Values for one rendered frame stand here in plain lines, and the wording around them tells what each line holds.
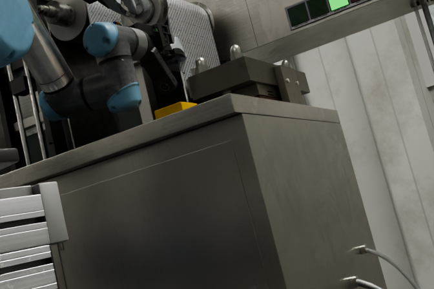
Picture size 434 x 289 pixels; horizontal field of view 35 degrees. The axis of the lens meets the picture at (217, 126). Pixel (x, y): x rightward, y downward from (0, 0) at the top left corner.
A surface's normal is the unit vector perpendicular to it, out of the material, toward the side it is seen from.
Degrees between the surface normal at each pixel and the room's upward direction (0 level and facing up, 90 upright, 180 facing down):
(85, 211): 90
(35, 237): 90
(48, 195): 90
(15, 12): 96
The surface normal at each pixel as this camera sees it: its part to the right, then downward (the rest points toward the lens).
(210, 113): -0.47, -0.03
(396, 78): -0.64, 0.04
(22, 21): 0.94, -0.18
